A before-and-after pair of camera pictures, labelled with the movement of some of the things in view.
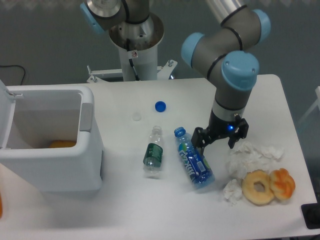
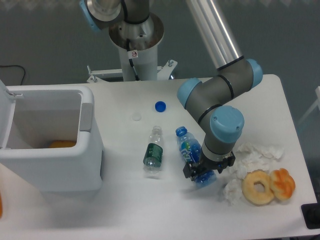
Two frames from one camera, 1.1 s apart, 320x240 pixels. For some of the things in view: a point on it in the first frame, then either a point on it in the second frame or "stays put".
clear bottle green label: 153,156 stays put
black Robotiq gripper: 220,129 to 209,165
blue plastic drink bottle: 200,170 stays put
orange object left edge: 1,206 stays put
